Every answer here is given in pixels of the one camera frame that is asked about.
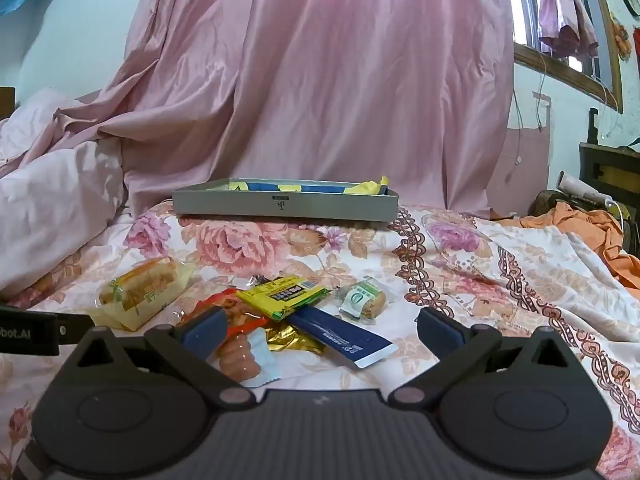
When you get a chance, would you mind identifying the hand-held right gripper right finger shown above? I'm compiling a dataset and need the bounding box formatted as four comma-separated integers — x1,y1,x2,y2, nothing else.
390,307,581,407

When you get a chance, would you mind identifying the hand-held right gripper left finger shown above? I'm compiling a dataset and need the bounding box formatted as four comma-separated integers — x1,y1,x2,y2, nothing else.
62,306,255,407

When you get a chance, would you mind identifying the orange snack packet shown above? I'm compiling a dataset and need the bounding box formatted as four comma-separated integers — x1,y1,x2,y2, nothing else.
181,287,268,333

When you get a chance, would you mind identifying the pink sausage packet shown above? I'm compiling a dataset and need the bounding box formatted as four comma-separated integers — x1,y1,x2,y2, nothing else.
217,330,276,388

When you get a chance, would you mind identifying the yellow bread packet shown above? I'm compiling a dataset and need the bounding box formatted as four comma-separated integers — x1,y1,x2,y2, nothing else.
90,256,196,332

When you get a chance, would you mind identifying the yellow-green snack packet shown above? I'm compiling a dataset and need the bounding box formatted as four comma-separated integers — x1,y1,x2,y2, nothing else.
236,275,331,322

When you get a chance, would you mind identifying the blue snack packet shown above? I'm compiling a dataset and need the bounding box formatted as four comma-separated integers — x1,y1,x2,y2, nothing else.
286,306,399,371

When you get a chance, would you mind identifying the colourful illustrated cardboard box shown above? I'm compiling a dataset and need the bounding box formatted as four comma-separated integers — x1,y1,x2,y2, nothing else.
172,176,399,231

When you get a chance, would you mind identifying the floral bedsheet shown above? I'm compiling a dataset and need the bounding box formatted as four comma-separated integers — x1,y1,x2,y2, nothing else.
0,200,640,480

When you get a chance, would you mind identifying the round cookie packet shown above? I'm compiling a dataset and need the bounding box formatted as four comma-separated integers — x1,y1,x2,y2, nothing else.
334,276,396,322

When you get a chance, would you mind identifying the gold foil packet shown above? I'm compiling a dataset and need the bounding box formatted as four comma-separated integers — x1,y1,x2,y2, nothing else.
265,321,328,356

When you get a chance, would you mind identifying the white quilt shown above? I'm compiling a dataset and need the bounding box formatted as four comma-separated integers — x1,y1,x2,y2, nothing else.
0,87,128,296

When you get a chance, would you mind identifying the painted paper lining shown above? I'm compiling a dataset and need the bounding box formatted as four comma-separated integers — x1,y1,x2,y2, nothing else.
227,176,391,196

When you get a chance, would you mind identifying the brown wicker basket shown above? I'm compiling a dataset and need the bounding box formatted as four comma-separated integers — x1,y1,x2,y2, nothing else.
530,189,568,217

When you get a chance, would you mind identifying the orange cloth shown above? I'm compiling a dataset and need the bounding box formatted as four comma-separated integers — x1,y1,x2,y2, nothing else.
495,201,640,303

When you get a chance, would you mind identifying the white tube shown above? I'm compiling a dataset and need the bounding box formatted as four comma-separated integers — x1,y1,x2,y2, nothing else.
557,171,608,206

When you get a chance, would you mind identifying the dark wooden furniture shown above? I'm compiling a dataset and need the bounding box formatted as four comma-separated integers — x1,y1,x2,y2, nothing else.
579,107,640,196

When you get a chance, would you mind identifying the pink curtain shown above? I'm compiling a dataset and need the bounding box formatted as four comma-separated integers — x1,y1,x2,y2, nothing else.
0,0,518,218

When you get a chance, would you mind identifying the hanging pink garment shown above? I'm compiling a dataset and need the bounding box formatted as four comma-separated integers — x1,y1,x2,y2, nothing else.
535,0,599,57

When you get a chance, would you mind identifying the white hanging cable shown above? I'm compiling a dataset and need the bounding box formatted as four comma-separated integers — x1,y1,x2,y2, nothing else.
531,52,550,132

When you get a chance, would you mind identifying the wooden window frame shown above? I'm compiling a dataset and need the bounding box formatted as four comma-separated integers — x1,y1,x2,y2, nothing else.
505,0,626,113

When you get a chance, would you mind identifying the flower wall decoration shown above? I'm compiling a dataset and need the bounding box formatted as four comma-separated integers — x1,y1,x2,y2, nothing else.
607,10,633,63

